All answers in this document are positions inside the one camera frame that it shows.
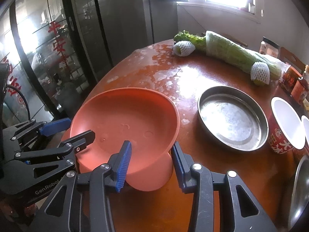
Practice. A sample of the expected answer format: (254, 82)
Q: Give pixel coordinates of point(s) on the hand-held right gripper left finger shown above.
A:
(123, 164)

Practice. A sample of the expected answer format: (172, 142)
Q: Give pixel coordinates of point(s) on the red paper noodle cup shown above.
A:
(284, 123)

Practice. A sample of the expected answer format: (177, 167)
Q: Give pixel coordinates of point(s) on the small bottle on windowsill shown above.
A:
(251, 7)

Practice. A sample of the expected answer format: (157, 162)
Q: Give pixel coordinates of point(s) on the brown sauce bottle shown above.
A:
(300, 89)

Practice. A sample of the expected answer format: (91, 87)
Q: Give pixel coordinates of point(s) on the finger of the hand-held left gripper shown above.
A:
(82, 139)
(56, 126)

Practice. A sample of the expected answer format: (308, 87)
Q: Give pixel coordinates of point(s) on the glass door with red characters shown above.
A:
(41, 43)

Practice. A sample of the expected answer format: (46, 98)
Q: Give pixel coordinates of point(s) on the round steel plate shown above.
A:
(231, 120)

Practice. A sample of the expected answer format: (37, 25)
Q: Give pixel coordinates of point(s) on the curved-back wooden chair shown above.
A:
(235, 40)

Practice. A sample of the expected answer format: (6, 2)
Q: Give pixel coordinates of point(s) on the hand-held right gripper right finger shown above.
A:
(178, 166)

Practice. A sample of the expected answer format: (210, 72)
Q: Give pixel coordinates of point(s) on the wrapped green leafy vegetable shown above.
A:
(229, 49)

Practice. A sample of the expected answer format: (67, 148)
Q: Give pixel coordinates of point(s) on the fruit in white foam net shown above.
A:
(260, 73)
(184, 48)

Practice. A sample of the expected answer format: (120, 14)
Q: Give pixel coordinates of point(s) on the black-lidded clear jar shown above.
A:
(270, 47)

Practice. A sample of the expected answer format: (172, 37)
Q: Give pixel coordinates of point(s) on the red sauce jar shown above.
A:
(289, 78)

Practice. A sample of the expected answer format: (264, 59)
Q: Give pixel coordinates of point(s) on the white plastic bowl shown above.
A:
(306, 130)

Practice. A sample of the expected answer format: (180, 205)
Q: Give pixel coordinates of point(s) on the grey refrigerator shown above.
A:
(125, 17)

